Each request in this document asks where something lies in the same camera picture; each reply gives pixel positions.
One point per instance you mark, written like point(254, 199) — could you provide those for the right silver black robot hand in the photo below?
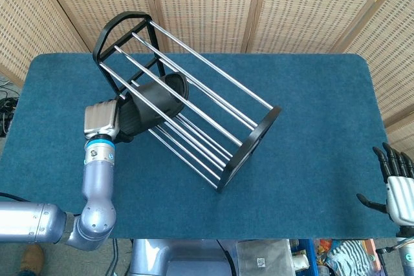
point(399, 192)

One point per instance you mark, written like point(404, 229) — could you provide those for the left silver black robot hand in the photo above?
point(100, 117)

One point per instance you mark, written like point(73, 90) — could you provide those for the black rubber slide sandal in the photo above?
point(152, 98)

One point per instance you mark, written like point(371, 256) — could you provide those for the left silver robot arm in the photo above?
point(97, 179)

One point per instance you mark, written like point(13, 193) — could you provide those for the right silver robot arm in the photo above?
point(406, 250)

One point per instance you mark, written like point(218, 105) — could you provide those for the black shoe rack chrome bars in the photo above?
point(207, 88)

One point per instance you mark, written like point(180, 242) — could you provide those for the black white striped bag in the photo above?
point(349, 255)

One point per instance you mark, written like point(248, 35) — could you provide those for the blue plastic crate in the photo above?
point(305, 247)

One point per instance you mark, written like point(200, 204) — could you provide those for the blue carpet table mat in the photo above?
point(291, 159)

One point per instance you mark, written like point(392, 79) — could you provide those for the grey metal box with code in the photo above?
point(262, 256)

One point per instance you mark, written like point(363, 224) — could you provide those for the silver robot torso base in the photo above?
point(174, 258)

